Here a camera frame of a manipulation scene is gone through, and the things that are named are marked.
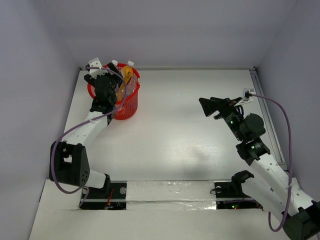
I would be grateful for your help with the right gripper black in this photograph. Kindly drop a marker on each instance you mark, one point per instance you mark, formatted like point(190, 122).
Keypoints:
point(210, 106)

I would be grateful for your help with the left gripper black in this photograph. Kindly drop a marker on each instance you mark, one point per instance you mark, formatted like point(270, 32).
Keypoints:
point(100, 79)

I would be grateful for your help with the orange bottle dark blue label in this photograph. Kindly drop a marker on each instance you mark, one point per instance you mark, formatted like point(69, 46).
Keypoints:
point(127, 73)

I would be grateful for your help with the clear bottle white cap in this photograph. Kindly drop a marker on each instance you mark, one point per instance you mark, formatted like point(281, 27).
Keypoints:
point(113, 66)

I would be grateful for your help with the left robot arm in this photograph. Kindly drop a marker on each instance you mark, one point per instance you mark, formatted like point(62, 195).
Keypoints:
point(69, 162)

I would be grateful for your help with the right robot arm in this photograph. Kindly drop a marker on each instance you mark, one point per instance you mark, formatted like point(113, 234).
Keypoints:
point(269, 185)

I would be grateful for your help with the red mesh plastic bin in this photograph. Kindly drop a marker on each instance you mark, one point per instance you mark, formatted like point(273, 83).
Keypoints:
point(130, 105)

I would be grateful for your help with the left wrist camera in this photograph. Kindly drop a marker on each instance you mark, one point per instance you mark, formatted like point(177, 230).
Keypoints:
point(95, 67)

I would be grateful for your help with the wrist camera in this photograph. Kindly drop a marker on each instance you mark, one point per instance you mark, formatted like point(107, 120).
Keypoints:
point(95, 67)
point(247, 96)

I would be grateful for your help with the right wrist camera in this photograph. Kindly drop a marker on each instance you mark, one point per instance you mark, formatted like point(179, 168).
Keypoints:
point(247, 96)

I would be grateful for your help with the aluminium rail right edge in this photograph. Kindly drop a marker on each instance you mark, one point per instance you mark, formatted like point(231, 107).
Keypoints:
point(274, 144)

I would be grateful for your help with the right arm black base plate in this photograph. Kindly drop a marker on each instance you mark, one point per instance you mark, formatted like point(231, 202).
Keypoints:
point(237, 200)

